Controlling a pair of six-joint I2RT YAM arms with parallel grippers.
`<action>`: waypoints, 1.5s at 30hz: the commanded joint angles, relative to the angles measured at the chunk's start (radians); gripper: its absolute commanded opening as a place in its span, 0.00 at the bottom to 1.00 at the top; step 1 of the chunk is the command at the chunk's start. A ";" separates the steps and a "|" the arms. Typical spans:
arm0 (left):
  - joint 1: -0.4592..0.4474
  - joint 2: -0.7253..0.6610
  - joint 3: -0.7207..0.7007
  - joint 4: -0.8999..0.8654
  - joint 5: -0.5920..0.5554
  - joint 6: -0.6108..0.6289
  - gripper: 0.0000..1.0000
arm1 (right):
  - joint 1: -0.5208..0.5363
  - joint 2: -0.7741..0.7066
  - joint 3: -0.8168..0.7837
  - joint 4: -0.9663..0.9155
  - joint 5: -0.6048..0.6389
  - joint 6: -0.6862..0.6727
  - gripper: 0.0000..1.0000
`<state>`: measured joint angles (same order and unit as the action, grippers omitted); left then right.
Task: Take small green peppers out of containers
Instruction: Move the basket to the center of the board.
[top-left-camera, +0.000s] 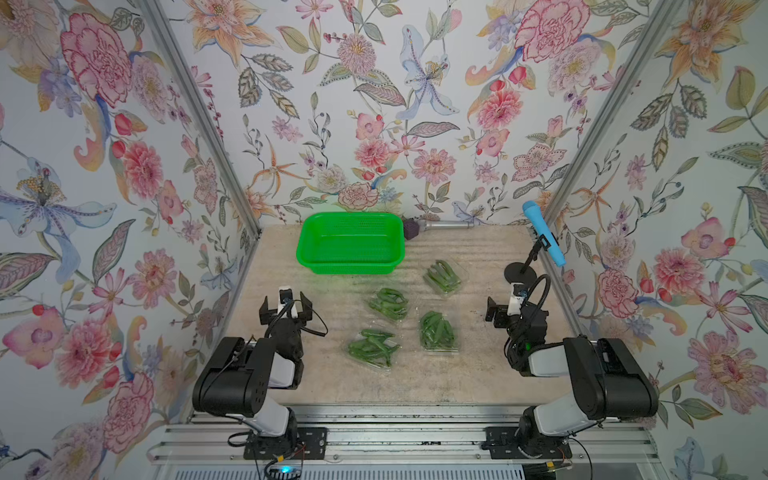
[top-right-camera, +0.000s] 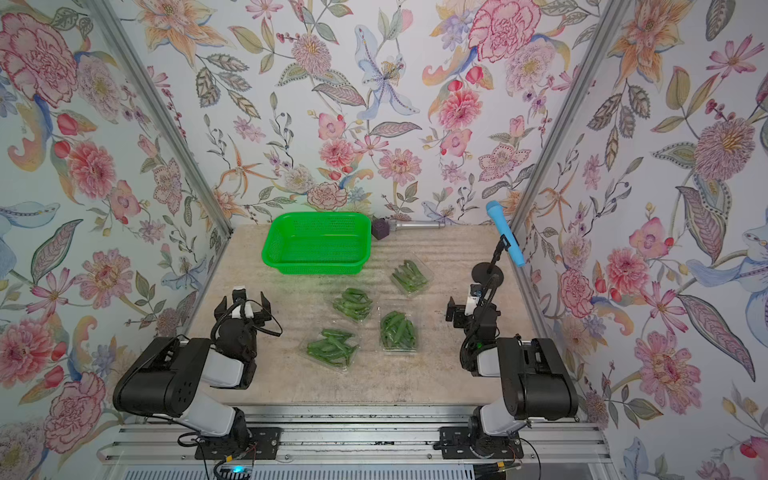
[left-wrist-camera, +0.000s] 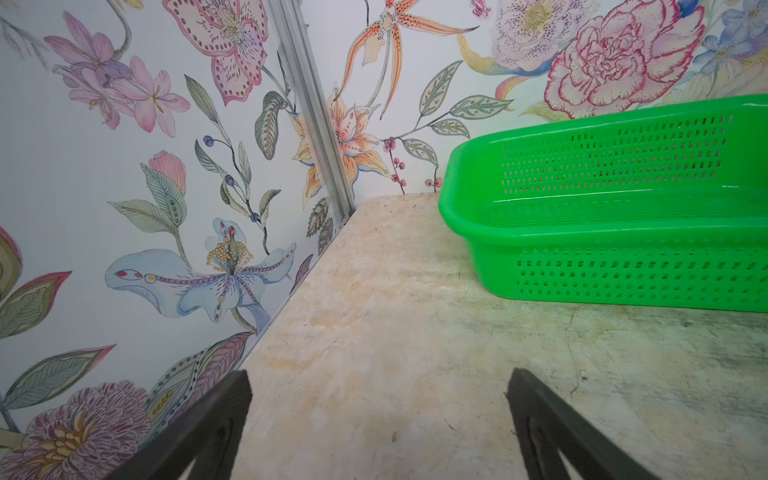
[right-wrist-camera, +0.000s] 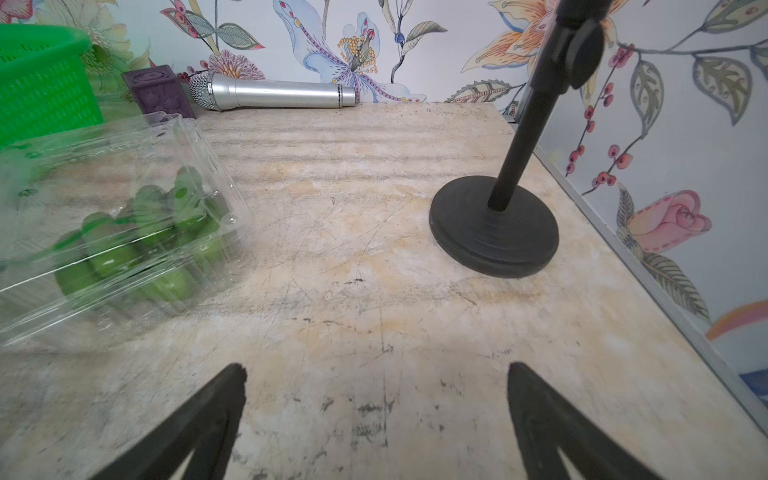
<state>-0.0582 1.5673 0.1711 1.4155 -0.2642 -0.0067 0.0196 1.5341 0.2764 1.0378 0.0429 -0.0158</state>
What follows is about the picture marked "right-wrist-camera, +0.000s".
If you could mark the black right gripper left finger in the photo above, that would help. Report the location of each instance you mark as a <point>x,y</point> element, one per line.
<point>199,435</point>

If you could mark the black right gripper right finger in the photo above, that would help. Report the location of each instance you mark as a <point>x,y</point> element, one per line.
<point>549,428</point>

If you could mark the black microphone stand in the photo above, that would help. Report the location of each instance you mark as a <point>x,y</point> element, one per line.
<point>492,225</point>

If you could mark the far clear pepper clamshell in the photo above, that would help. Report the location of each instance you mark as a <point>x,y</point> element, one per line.
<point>109,230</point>

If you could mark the purple foam microphone cube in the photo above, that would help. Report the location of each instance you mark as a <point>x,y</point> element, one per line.
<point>157,89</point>

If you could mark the green plastic basket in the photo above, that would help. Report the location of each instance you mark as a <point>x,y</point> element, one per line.
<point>44,85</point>

